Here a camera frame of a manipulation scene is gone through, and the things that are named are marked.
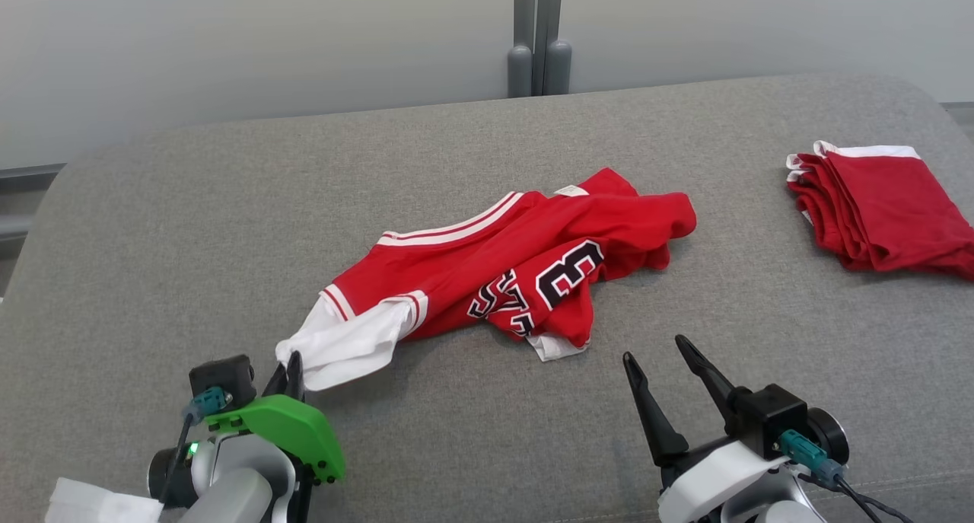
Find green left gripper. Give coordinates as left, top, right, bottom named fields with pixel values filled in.
left=204, top=350, right=347, bottom=484

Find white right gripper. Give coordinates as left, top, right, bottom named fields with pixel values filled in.
left=622, top=335, right=791, bottom=523

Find red and white jersey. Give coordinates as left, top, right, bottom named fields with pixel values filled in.
left=275, top=167, right=697, bottom=391

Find red shorts with white stripe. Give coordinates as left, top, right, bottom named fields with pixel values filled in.
left=786, top=141, right=974, bottom=280

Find white crumpled sheet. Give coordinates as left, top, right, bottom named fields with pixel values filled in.
left=44, top=477, right=164, bottom=523

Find teal left cable connector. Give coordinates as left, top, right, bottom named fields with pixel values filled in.
left=183, top=386, right=233, bottom=425

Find teal cable connector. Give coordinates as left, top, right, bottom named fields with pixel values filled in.
left=778, top=430, right=845, bottom=486
left=183, top=386, right=233, bottom=425

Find teal right cable connector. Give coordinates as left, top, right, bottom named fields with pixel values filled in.
left=778, top=430, right=845, bottom=486

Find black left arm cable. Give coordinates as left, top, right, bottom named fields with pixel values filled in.
left=156, top=413, right=195, bottom=505

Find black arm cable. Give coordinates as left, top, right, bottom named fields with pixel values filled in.
left=818, top=474, right=918, bottom=523
left=156, top=413, right=195, bottom=505

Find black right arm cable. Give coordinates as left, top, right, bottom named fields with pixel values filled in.
left=818, top=474, right=918, bottom=523

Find grey metal frame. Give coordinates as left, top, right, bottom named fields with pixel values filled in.
left=0, top=164, right=65, bottom=242

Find grey metal post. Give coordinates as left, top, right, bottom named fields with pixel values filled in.
left=508, top=0, right=538, bottom=99
left=533, top=0, right=573, bottom=96

